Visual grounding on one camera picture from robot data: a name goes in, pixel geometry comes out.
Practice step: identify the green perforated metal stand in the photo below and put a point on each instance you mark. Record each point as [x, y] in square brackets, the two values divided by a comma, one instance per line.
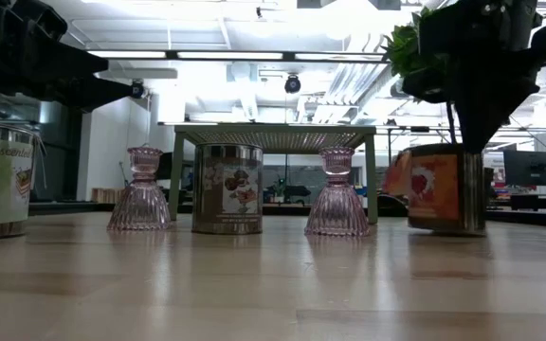
[278, 137]

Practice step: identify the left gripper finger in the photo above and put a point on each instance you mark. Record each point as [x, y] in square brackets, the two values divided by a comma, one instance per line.
[93, 92]
[74, 59]

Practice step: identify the silver candle tin floral label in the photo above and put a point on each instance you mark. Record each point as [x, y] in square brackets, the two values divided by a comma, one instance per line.
[228, 189]

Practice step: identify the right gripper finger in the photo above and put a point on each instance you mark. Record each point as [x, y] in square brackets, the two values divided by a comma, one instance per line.
[484, 104]

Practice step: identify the black ceiling spot lamp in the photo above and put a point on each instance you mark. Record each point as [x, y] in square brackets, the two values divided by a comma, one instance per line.
[292, 84]
[137, 89]

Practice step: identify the black computer monitor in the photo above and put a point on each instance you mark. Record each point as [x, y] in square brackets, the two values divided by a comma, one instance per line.
[529, 168]

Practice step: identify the pink glass candlestick holder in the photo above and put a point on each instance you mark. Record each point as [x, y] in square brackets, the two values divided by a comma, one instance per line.
[140, 203]
[337, 208]

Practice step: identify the wooden crate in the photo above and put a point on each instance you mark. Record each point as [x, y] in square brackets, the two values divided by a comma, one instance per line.
[107, 195]

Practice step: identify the black metal table frame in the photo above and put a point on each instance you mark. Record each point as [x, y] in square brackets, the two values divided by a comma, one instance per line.
[64, 207]

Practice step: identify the overhead light bar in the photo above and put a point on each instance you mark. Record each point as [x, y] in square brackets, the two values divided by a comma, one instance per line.
[230, 55]

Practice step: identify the silver candle tin orange label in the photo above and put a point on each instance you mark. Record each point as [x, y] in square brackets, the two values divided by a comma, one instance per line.
[436, 194]

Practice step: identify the green potted plant black pot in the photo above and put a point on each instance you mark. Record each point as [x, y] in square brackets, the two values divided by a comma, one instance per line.
[405, 47]

